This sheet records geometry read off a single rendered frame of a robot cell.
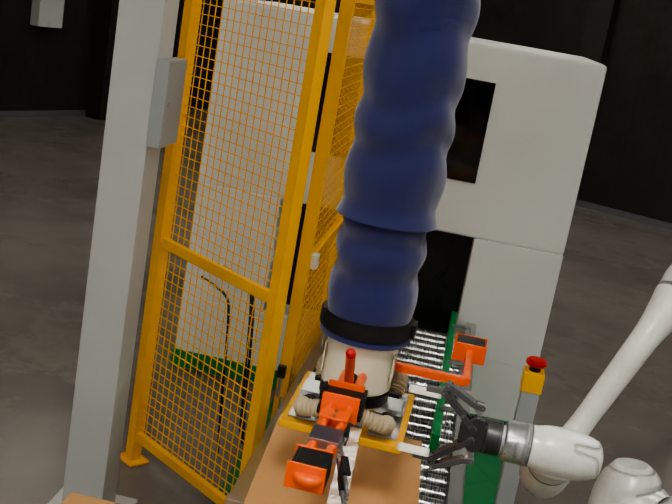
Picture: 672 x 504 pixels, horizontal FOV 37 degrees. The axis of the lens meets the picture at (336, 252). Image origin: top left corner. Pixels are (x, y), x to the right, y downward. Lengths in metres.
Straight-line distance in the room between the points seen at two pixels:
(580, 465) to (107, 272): 2.05
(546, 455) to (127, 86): 2.03
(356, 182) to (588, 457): 0.77
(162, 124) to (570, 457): 1.93
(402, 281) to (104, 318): 1.67
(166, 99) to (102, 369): 1.02
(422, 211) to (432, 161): 0.12
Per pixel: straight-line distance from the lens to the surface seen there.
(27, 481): 4.35
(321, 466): 1.88
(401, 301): 2.33
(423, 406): 4.16
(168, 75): 3.50
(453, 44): 2.23
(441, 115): 2.24
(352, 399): 2.18
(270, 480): 2.48
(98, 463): 3.96
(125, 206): 3.62
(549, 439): 2.18
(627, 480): 2.58
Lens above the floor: 2.08
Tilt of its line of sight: 14 degrees down
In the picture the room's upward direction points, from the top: 10 degrees clockwise
